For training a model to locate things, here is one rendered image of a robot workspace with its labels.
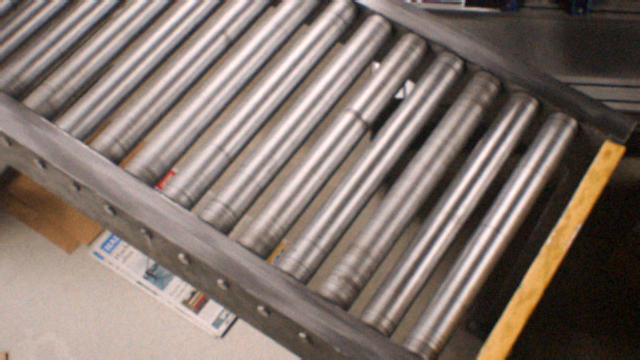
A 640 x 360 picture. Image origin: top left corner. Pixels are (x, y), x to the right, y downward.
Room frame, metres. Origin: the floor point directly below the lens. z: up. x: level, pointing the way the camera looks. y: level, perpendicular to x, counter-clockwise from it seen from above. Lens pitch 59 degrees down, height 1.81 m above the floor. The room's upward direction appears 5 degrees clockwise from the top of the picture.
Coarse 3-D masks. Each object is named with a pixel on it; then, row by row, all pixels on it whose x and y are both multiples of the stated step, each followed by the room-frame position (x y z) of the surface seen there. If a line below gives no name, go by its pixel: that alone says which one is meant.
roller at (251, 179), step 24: (384, 24) 0.90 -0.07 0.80; (360, 48) 0.85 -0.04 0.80; (336, 72) 0.80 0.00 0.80; (360, 72) 0.82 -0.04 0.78; (312, 96) 0.75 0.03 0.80; (336, 96) 0.76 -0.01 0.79; (288, 120) 0.70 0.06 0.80; (312, 120) 0.71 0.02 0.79; (264, 144) 0.66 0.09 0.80; (288, 144) 0.67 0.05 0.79; (240, 168) 0.62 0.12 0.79; (264, 168) 0.62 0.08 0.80; (240, 192) 0.58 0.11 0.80; (216, 216) 0.54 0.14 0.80; (240, 216) 0.55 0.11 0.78
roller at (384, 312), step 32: (512, 96) 0.79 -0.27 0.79; (512, 128) 0.72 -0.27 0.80; (480, 160) 0.66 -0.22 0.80; (448, 192) 0.61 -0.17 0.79; (480, 192) 0.62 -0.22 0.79; (448, 224) 0.56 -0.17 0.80; (416, 256) 0.50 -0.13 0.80; (384, 288) 0.46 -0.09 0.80; (416, 288) 0.46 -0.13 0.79; (384, 320) 0.41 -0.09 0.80
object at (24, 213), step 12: (108, 120) 1.21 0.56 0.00; (144, 144) 1.15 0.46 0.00; (0, 192) 0.98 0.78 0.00; (0, 204) 0.94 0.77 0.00; (12, 204) 0.95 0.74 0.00; (24, 204) 0.95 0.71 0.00; (24, 216) 0.92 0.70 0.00; (36, 216) 0.92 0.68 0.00; (36, 228) 0.89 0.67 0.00; (48, 228) 0.89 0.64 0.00; (60, 228) 0.89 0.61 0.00; (60, 240) 0.86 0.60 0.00; (72, 240) 0.86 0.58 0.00
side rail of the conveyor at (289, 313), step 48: (0, 96) 0.70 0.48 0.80; (0, 144) 0.66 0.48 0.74; (48, 144) 0.63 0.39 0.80; (96, 192) 0.56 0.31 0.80; (144, 192) 0.56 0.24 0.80; (144, 240) 0.52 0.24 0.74; (192, 240) 0.50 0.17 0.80; (240, 288) 0.44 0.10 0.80; (288, 288) 0.44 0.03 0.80; (288, 336) 0.40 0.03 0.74; (336, 336) 0.38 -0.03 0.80
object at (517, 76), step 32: (352, 0) 0.95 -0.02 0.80; (384, 0) 0.95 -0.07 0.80; (352, 32) 0.94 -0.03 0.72; (416, 32) 0.89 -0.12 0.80; (448, 32) 0.90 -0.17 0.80; (480, 64) 0.84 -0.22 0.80; (512, 64) 0.84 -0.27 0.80; (448, 96) 0.85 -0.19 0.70; (544, 96) 0.79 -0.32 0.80; (576, 96) 0.79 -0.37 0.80; (608, 128) 0.74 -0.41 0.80; (576, 160) 0.74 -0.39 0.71
